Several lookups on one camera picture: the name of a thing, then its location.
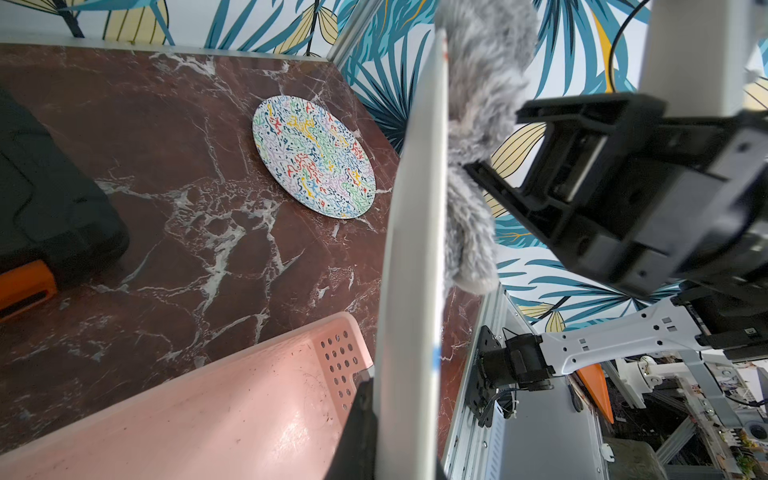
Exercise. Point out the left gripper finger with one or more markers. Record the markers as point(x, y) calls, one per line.
point(355, 455)

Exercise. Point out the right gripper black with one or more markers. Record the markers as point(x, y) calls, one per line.
point(629, 197)

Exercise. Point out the white plaid striped plate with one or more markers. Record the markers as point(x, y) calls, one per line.
point(408, 344)

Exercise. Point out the pink plastic basket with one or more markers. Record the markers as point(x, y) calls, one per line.
point(276, 410)

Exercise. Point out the grey microfibre cloth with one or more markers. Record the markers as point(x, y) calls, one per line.
point(490, 44)

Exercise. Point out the colourful squiggle pattern plate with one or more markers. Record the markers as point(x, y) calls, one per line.
point(314, 157)

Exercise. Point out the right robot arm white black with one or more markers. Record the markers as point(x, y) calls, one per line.
point(695, 61)

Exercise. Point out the black plastic tool case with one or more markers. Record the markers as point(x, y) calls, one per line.
point(57, 226)

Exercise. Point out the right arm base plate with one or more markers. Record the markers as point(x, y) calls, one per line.
point(487, 369)

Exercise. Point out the right aluminium frame post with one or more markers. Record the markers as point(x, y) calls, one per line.
point(361, 17)

